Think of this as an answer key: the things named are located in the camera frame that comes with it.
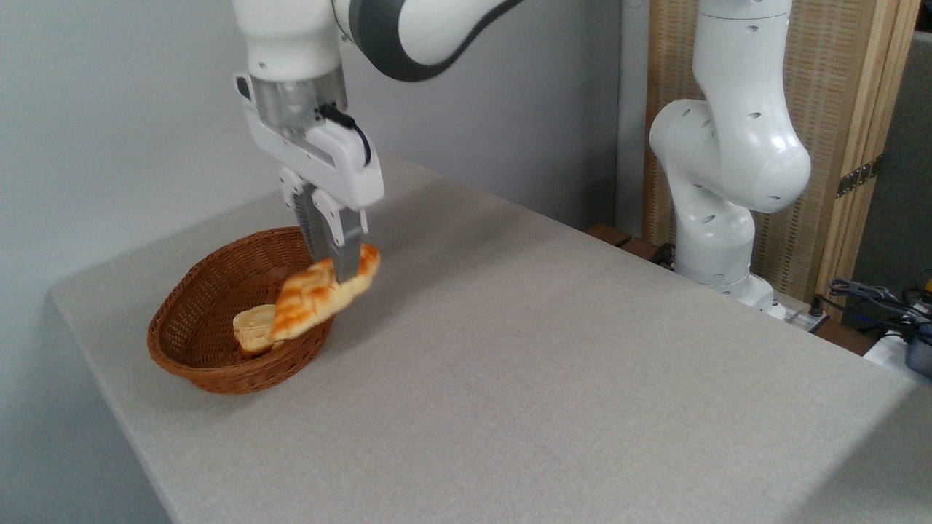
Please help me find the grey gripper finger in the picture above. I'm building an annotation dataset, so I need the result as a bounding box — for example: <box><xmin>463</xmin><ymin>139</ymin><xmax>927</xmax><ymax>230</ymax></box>
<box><xmin>312</xmin><ymin>189</ymin><xmax>368</xmax><ymax>283</ymax></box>
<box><xmin>278</xmin><ymin>166</ymin><xmax>334</xmax><ymax>263</ymax></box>

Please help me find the long braided golden bread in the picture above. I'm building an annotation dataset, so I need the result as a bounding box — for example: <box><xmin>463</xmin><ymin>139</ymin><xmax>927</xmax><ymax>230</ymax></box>
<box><xmin>271</xmin><ymin>243</ymin><xmax>382</xmax><ymax>341</ymax></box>

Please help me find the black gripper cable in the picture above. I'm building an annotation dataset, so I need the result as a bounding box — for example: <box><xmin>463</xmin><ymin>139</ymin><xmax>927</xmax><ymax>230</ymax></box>
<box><xmin>318</xmin><ymin>104</ymin><xmax>373</xmax><ymax>167</ymax></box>

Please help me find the metal screen hinge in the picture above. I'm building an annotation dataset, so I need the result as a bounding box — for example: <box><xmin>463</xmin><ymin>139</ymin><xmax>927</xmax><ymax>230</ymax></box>
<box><xmin>836</xmin><ymin>156</ymin><xmax>884</xmax><ymax>199</ymax></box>

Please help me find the dark blue cable bundle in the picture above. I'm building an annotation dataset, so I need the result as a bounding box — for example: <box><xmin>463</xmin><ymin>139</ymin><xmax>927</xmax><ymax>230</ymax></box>
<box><xmin>814</xmin><ymin>277</ymin><xmax>932</xmax><ymax>344</ymax></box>

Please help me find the white box with grey device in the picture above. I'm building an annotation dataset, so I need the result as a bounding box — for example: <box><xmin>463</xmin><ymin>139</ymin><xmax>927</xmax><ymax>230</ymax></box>
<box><xmin>862</xmin><ymin>329</ymin><xmax>932</xmax><ymax>388</ymax></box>

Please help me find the wooden woven folding screen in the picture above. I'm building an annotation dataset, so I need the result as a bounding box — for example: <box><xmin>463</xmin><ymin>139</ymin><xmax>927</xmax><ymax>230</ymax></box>
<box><xmin>643</xmin><ymin>0</ymin><xmax>922</xmax><ymax>322</ymax></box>

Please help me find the small pale round bread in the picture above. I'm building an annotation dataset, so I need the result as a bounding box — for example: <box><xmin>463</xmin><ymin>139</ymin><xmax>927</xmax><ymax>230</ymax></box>
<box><xmin>233</xmin><ymin>304</ymin><xmax>280</xmax><ymax>357</ymax></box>

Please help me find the brown wicker basket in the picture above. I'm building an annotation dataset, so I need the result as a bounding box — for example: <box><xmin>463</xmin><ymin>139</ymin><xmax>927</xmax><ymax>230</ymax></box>
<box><xmin>147</xmin><ymin>226</ymin><xmax>338</xmax><ymax>396</ymax></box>

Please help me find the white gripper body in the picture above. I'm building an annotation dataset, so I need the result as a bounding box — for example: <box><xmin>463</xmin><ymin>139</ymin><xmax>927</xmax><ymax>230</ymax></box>
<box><xmin>234</xmin><ymin>73</ymin><xmax>386</xmax><ymax>210</ymax></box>

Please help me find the dark grey partition panel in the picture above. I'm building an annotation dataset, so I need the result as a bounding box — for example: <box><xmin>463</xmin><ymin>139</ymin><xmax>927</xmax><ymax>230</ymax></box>
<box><xmin>850</xmin><ymin>29</ymin><xmax>932</xmax><ymax>293</ymax></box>

